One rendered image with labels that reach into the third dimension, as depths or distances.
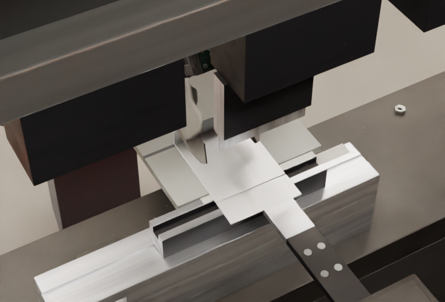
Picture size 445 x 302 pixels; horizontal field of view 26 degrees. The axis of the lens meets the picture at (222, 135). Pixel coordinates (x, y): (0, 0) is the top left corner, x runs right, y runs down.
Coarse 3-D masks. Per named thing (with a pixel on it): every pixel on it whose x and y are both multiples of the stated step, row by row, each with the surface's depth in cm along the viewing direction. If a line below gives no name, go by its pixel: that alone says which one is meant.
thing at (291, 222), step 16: (272, 208) 100; (288, 208) 100; (272, 224) 99; (288, 224) 98; (304, 224) 98; (288, 240) 97; (304, 240) 97; (320, 240) 97; (304, 256) 95; (320, 256) 95; (336, 256) 95; (320, 272) 94; (336, 272) 94; (352, 272) 94; (336, 288) 93; (352, 288) 93; (384, 288) 90; (400, 288) 89; (416, 288) 89
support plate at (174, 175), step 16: (192, 80) 114; (208, 80) 114; (208, 96) 112; (208, 112) 110; (288, 128) 108; (304, 128) 108; (144, 144) 107; (160, 144) 107; (272, 144) 107; (288, 144) 107; (304, 144) 107; (320, 144) 107; (144, 160) 105; (160, 160) 105; (176, 160) 105; (288, 160) 105; (160, 176) 103; (176, 176) 103; (192, 176) 103; (176, 192) 102; (192, 192) 102; (176, 208) 101
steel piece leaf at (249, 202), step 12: (276, 180) 103; (288, 180) 103; (252, 192) 101; (264, 192) 101; (276, 192) 101; (288, 192) 101; (300, 192) 101; (228, 204) 100; (240, 204) 100; (252, 204) 100; (264, 204) 100; (228, 216) 99; (240, 216) 99
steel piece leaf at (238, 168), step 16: (208, 128) 107; (176, 144) 106; (208, 144) 106; (240, 144) 106; (256, 144) 106; (192, 160) 105; (208, 160) 105; (224, 160) 105; (240, 160) 105; (256, 160) 105; (272, 160) 105; (208, 176) 103; (224, 176) 103; (240, 176) 103; (256, 176) 103; (272, 176) 103; (208, 192) 102; (224, 192) 101; (240, 192) 102
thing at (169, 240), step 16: (288, 176) 105; (304, 176) 103; (320, 176) 104; (304, 192) 105; (192, 208) 100; (208, 208) 101; (160, 224) 99; (176, 224) 100; (192, 224) 99; (208, 224) 99; (224, 224) 101; (240, 224) 102; (160, 240) 98; (176, 240) 98; (192, 240) 100
